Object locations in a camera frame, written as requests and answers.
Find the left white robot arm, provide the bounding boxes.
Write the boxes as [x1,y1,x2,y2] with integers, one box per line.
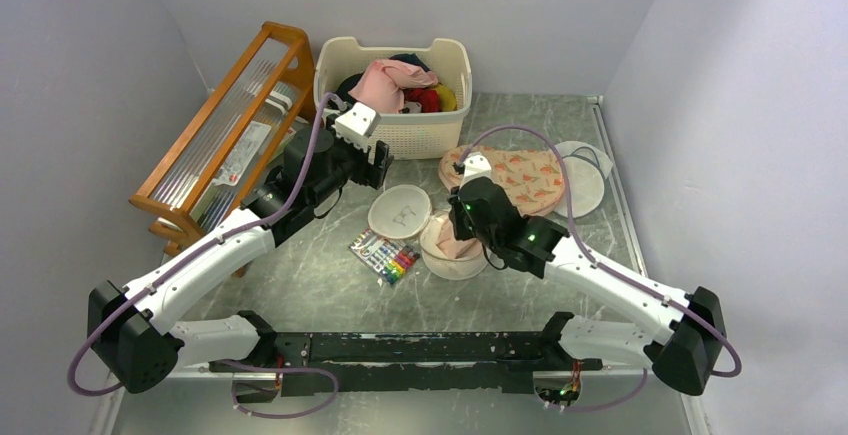
[83,119,392,394]

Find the dark navy garment in basket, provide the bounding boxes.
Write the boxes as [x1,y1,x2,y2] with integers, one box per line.
[335,54,432,104]

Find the cream plastic laundry basket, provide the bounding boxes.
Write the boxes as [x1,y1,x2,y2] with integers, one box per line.
[313,36,473,160]

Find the pink garment in basket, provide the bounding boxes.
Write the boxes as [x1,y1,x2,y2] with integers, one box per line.
[347,59,439,114]

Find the papers on shelf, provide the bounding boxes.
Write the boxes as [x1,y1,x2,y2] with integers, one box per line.
[211,82,299,187]

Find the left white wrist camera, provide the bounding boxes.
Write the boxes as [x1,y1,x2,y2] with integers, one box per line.
[333,102,381,152]

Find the orange wooden shelf rack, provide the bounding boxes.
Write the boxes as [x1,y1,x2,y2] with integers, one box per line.
[130,22,316,257]

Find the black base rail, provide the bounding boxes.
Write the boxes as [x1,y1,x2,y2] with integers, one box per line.
[237,330,602,396]

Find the aluminium frame rail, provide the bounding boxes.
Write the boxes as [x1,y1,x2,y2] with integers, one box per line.
[89,352,210,434]

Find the beige mesh laundry bag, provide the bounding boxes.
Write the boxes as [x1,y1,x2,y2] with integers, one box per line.
[367,184,486,281]

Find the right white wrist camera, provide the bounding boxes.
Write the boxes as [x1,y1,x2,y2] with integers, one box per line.
[455,152,492,186]

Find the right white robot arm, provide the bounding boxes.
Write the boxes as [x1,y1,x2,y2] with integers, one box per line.
[448,178,727,396]

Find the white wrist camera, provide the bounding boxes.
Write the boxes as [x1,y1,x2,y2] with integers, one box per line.
[333,102,381,152]
[455,152,492,186]

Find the yellow garment in basket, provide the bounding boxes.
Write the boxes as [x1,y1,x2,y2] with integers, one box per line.
[433,84,458,112]

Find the pink bra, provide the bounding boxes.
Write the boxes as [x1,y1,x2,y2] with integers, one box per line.
[433,216,482,260]

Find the white mesh laundry bag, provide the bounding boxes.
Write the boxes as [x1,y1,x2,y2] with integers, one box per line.
[556,141,614,218]

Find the floral pink laundry bag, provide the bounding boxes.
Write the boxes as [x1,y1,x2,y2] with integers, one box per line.
[465,146,565,216]

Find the red garment in basket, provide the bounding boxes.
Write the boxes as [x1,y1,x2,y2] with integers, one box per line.
[404,88,441,113]

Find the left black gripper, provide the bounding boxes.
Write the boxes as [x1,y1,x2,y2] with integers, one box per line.
[309,113,395,206]

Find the marker pen pack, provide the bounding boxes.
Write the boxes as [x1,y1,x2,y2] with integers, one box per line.
[348,229,421,286]

